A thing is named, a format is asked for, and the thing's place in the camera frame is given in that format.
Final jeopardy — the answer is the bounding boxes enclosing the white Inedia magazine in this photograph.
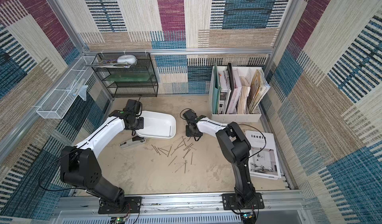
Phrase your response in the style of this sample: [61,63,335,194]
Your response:
[245,130,281,180]

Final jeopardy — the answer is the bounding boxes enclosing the white wire wall basket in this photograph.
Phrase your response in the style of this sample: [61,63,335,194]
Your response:
[36,56,94,119]

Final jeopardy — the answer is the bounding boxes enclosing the black wire mesh shelf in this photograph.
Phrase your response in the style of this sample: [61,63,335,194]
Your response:
[92,53,159,98]

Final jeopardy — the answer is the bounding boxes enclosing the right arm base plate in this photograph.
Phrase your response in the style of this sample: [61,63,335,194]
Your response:
[221,192,265,211]

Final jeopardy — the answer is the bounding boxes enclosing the black binder in organizer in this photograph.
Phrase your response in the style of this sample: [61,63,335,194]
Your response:
[227,63,235,91]

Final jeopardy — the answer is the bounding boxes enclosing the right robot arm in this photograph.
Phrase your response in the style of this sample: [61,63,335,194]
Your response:
[180,108,260,209]

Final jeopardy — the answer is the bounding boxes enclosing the white round device on shelf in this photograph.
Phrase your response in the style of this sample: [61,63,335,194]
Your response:
[117,55,137,65]

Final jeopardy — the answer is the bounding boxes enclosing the green folder in organizer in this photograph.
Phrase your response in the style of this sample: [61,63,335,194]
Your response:
[212,64,221,115]

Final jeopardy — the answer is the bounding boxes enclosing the white desktop file organizer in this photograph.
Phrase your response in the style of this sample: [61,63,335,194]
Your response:
[209,66,261,123]

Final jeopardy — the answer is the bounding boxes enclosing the steel nail lower pair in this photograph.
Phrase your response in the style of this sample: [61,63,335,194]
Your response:
[175,161,187,173]

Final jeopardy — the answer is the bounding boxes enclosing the white plastic storage box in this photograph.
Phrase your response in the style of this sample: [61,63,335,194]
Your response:
[136,111,176,139]

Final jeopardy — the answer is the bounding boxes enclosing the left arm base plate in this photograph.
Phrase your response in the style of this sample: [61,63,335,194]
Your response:
[98,196,142,215]

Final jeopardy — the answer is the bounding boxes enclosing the magazines on black shelf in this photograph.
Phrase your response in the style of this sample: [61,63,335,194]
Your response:
[86,60,134,68]

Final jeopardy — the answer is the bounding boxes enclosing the brown envelopes in organizer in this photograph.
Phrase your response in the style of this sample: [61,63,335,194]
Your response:
[247,70,270,114]

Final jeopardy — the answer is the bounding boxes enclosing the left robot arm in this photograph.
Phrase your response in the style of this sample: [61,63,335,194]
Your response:
[60,99,145,213]

